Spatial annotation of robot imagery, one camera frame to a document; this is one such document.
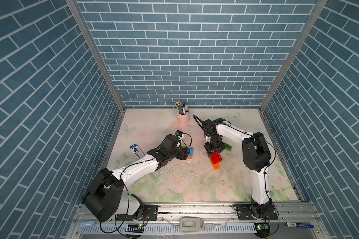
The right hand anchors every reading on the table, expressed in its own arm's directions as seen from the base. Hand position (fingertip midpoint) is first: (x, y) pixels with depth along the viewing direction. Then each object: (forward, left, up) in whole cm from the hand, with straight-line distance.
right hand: (214, 154), depth 93 cm
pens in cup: (+27, +24, +12) cm, 38 cm away
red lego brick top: (-5, -1, +1) cm, 5 cm away
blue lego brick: (-1, +14, +2) cm, 15 cm away
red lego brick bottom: (-1, 0, +2) cm, 2 cm away
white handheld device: (-38, +12, -1) cm, 39 cm away
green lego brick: (+6, -9, 0) cm, 11 cm away
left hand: (-3, +16, +9) cm, 18 cm away
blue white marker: (-34, -38, -1) cm, 51 cm away
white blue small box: (-1, +49, -1) cm, 50 cm away
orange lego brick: (-8, -1, -1) cm, 8 cm away
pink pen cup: (+24, +21, +5) cm, 32 cm away
